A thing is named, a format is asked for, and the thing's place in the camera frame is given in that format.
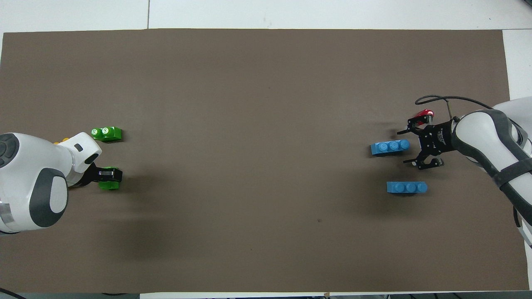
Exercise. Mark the red single-stud toy brick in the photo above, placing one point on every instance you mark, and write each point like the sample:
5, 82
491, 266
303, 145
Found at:
426, 113

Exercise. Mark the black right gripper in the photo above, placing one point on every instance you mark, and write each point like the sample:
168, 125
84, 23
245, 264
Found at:
434, 139

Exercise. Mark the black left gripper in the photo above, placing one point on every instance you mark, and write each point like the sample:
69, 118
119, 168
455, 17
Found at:
89, 176

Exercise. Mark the plain green toy brick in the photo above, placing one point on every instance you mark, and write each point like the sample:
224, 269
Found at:
109, 185

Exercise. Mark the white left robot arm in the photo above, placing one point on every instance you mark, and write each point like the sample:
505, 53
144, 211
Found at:
33, 182

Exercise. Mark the blue three-stud toy brick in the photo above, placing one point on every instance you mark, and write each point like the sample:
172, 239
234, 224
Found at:
388, 147
405, 187

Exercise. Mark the green brick with white stickers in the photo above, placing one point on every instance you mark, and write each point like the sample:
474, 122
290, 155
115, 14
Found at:
109, 133

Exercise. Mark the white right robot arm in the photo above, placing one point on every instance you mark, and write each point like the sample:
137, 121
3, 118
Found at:
494, 137

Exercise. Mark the brown table mat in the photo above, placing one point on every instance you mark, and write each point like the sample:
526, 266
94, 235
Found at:
266, 104

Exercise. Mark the yellow toy brick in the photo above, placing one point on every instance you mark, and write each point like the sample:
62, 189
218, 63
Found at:
62, 140

